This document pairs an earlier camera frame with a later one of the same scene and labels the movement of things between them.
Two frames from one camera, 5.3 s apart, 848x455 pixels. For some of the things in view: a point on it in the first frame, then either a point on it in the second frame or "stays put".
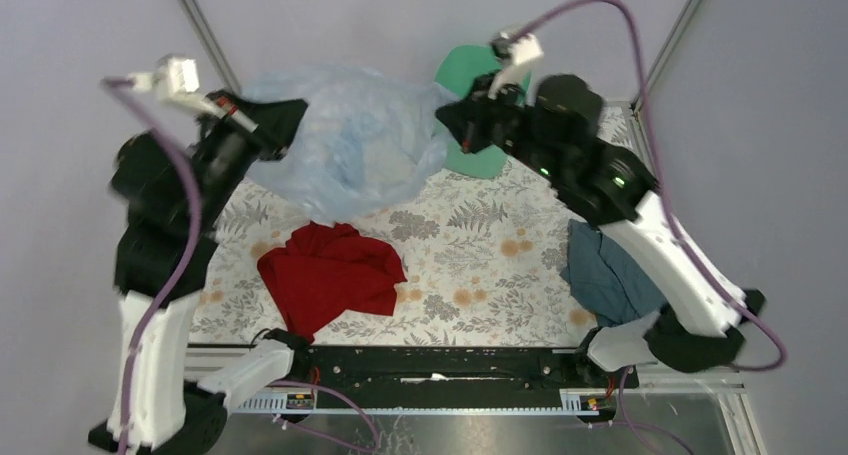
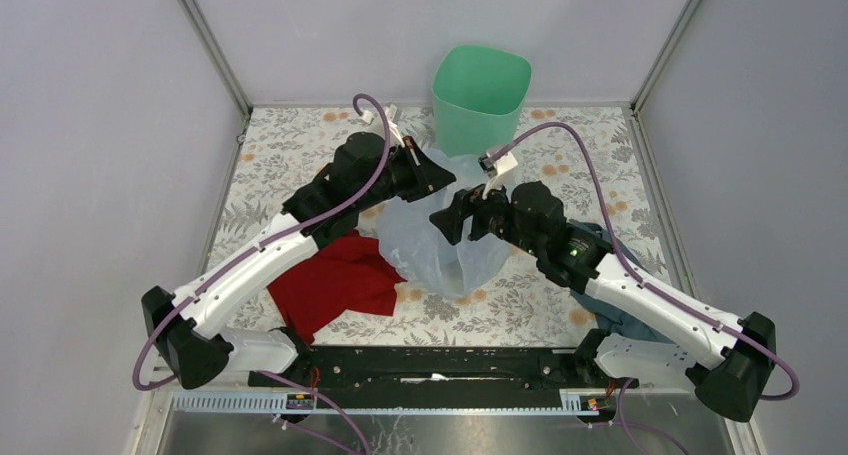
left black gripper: x=277 y=123 -> x=428 y=176
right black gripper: x=457 y=116 -> x=450 y=220
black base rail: x=462 y=368 stays put
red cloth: x=326 y=273 stays put
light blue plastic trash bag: x=367 y=139 -> x=424 y=254
